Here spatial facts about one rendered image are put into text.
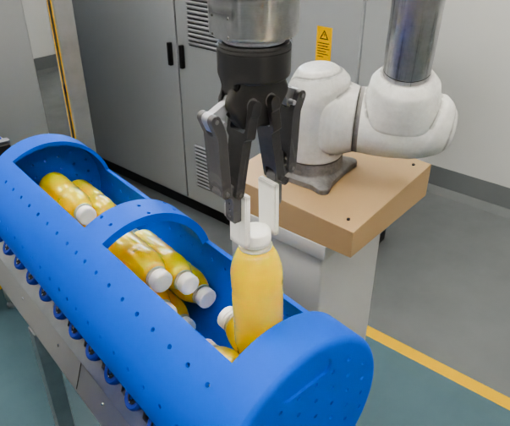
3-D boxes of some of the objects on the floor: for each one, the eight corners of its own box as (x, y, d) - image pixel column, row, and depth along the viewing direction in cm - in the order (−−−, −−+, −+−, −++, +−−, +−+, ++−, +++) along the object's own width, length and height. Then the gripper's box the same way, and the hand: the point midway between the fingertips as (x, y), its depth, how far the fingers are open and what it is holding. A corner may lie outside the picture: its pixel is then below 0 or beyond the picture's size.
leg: (79, 453, 193) (44, 317, 161) (86, 464, 189) (52, 328, 157) (63, 462, 190) (24, 326, 157) (71, 474, 186) (32, 337, 154)
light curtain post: (120, 333, 244) (46, -109, 157) (127, 341, 240) (54, -109, 153) (107, 340, 241) (24, -109, 153) (114, 347, 237) (32, -109, 150)
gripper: (288, 19, 61) (283, 202, 74) (161, 44, 52) (179, 248, 64) (338, 30, 57) (324, 225, 69) (208, 60, 47) (218, 279, 60)
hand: (254, 213), depth 65 cm, fingers closed on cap, 4 cm apart
